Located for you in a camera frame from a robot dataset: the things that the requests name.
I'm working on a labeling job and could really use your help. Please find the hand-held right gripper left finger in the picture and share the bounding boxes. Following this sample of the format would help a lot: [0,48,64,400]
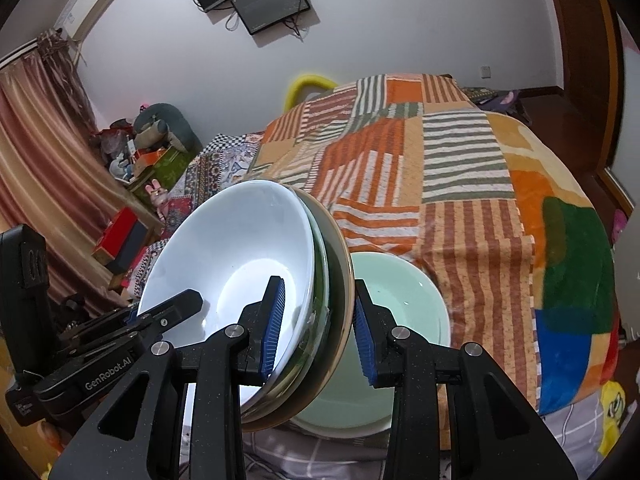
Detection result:
[47,275,287,480]

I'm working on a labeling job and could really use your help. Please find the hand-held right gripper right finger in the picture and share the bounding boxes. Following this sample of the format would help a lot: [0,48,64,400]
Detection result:
[352,278,578,480]

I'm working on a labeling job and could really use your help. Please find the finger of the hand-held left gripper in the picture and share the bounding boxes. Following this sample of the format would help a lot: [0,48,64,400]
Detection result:
[60,297,141,339]
[65,289,204,361]

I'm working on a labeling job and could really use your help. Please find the green plate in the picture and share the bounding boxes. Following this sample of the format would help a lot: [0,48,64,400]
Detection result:
[290,252,453,436]

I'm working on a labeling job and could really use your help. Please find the pink bowl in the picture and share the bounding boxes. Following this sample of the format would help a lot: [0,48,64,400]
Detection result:
[242,185,356,433]

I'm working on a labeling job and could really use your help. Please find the green bowl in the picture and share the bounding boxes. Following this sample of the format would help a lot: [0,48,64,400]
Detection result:
[240,187,333,418]

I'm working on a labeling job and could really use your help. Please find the white bowl with dark spots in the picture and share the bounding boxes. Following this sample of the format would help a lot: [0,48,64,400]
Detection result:
[136,180,321,418]

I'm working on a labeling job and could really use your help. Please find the dark blue box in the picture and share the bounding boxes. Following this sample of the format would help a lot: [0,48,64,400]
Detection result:
[105,222,151,276]

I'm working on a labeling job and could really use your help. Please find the red box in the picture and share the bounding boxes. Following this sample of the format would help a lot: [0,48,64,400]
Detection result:
[92,207,138,261]

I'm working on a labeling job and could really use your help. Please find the pink bunny toy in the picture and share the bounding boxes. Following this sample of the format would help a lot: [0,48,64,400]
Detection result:
[145,179,171,208]

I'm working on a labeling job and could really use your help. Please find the patterned quilt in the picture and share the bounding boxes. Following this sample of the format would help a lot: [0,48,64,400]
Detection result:
[120,132,266,301]

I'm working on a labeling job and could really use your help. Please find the striped brown curtain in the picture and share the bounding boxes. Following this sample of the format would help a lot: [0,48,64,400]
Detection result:
[0,30,166,311]

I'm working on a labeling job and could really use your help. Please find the orange striped patchwork blanket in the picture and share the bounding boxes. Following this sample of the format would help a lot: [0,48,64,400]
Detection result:
[247,74,541,451]

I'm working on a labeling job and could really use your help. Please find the yellow cartoon bedsheet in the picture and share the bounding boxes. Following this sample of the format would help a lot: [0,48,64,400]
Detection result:
[597,380,628,458]

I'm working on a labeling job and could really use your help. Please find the dark backpack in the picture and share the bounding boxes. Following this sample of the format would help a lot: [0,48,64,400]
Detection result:
[462,86,523,116]

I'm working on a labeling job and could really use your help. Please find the white air conditioner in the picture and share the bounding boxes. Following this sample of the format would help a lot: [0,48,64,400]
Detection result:
[64,0,146,41]

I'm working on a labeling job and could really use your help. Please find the wooden door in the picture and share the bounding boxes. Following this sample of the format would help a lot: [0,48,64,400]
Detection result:
[542,0,601,96]

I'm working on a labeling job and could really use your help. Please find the yellow foam ring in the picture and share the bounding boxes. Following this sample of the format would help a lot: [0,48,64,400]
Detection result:
[284,74,338,111]

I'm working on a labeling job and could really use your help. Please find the black monitor cables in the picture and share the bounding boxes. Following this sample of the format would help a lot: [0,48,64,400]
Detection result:
[225,10,306,41]

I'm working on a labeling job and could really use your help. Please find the small black wall monitor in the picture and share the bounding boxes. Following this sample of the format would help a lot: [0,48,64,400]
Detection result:
[231,0,312,36]

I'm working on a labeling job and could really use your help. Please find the wooden door frame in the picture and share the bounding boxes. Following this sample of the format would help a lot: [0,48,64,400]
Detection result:
[590,0,632,211]

